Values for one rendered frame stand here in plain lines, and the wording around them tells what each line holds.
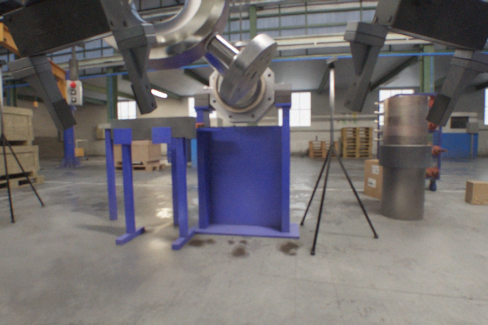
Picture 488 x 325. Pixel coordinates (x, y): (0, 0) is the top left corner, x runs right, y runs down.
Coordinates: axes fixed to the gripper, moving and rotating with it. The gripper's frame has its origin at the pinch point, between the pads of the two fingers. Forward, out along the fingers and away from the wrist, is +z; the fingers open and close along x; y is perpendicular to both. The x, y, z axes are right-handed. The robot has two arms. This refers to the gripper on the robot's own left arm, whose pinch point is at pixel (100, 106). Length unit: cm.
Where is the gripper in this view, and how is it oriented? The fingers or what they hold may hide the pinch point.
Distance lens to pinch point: 40.1
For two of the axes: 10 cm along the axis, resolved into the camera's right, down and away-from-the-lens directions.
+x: -9.8, 1.3, 1.5
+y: 0.8, -4.7, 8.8
